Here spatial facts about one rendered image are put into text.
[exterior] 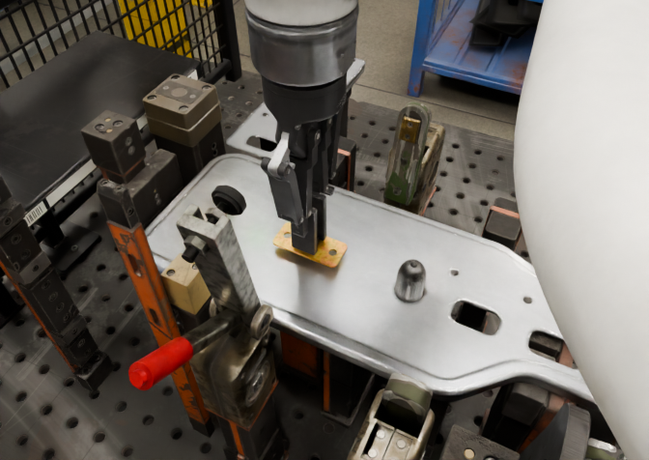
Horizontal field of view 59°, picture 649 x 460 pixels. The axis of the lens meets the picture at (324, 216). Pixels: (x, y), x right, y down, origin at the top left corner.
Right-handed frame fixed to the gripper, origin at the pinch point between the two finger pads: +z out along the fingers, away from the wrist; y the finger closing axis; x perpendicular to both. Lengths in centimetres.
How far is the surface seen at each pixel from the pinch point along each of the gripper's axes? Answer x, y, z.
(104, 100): 38.8, 9.5, 2.2
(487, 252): -19.0, 9.4, 5.3
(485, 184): -12, 54, 35
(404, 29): 65, 227, 105
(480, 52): 18, 195, 89
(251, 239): 7.2, -1.5, 5.3
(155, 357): -0.1, -24.4, -9.0
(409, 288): -13.0, -1.5, 2.8
